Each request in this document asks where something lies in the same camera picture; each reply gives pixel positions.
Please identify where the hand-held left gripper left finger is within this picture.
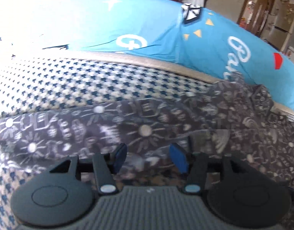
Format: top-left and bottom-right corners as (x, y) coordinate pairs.
(49, 143), (128, 195)

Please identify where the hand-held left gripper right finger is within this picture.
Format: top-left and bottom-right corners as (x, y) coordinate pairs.
(169, 142), (248, 195)

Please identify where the grey patterned fleece garment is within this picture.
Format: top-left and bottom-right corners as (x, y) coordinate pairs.
(0, 81), (294, 221)

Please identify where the houndstooth sofa seat cover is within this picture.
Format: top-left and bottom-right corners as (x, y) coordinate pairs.
(0, 50), (294, 230)

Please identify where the blue printed sofa cover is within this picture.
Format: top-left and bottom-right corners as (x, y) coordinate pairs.
(0, 0), (294, 113)

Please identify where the silver refrigerator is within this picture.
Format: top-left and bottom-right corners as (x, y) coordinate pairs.
(260, 0), (294, 53)

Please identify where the brown wooden doorway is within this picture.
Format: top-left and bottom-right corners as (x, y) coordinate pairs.
(237, 0), (276, 38)

